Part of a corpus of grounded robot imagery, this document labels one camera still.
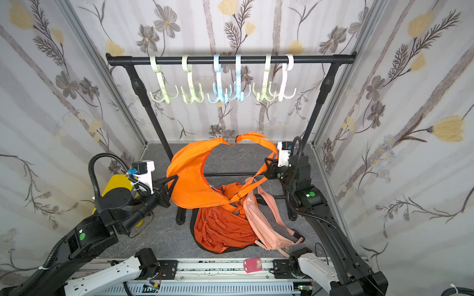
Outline bright orange crescent bag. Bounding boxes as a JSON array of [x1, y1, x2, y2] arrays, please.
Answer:
[[167, 138, 267, 212]]

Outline pink crescent bag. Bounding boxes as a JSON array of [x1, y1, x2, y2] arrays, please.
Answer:
[[243, 186, 304, 259]]

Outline dark orange waist bag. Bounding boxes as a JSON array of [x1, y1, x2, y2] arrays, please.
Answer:
[[192, 195, 258, 254]]

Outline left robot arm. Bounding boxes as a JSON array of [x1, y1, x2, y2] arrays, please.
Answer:
[[1, 153, 178, 296]]

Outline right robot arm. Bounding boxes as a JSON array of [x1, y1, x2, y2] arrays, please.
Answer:
[[265, 136, 388, 296]]

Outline green hook right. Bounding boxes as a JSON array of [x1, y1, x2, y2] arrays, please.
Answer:
[[252, 54, 275, 103]]

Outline green hook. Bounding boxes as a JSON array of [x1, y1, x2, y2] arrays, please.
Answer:
[[252, 54, 275, 103], [181, 55, 204, 105], [149, 55, 180, 105]]

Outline blue hook right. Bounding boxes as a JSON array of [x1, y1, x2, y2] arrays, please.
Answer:
[[225, 55, 250, 102]]

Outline blue hook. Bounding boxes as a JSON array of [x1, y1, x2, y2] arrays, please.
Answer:
[[225, 55, 250, 102], [207, 54, 228, 104]]

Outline blue hook left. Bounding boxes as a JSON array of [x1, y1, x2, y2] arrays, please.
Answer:
[[207, 54, 228, 104]]

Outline white hook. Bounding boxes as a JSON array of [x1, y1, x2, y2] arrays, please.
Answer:
[[278, 54, 296, 102]]

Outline green hook far left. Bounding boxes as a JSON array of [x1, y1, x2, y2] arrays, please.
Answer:
[[149, 55, 180, 105]]

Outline yellow storage box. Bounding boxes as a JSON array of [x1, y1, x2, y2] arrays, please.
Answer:
[[91, 174, 145, 228]]

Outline pink tag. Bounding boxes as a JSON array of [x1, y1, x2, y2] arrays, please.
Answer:
[[243, 258, 263, 274]]

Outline black clothes rack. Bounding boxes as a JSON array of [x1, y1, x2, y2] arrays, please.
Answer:
[[105, 52, 357, 226]]

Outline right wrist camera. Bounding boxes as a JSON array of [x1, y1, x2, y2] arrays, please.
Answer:
[[277, 141, 293, 167]]

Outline aluminium rail base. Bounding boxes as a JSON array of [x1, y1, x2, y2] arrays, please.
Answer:
[[70, 257, 371, 296]]

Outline white cable duct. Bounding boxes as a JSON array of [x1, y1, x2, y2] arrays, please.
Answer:
[[79, 282, 301, 296]]

